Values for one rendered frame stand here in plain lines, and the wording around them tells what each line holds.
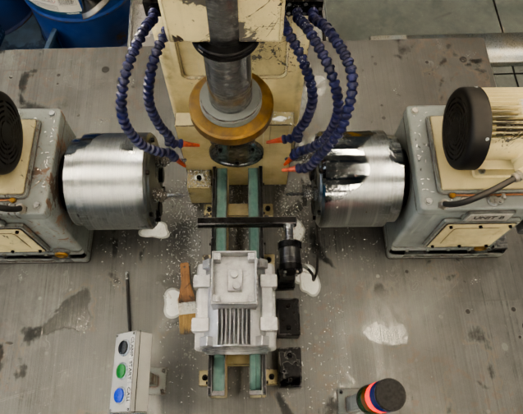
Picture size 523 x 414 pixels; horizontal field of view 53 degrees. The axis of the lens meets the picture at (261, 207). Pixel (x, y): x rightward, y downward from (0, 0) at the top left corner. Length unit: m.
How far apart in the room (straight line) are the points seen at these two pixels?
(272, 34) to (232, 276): 0.54
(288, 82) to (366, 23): 1.79
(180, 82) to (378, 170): 0.54
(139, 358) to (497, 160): 0.90
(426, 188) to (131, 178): 0.69
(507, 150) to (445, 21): 2.08
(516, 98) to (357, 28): 1.96
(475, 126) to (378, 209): 0.31
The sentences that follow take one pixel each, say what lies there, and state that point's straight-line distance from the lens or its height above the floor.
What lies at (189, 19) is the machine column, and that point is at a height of 1.62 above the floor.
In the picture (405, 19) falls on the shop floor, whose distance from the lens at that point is 3.20.
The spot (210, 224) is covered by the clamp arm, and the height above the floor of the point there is 1.03.
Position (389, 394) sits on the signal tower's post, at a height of 1.22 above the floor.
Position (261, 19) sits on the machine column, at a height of 1.61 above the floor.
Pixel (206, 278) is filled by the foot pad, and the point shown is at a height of 1.08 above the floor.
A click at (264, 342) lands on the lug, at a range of 1.19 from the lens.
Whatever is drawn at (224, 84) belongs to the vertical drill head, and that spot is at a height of 1.46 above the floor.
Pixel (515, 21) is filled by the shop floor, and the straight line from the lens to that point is 3.40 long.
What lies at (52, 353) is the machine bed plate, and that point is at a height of 0.80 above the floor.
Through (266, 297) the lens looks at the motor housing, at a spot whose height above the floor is 1.06.
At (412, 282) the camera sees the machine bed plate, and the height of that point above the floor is 0.80.
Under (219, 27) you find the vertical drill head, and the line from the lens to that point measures 0.88.
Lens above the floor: 2.26
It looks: 67 degrees down
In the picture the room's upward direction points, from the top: 1 degrees clockwise
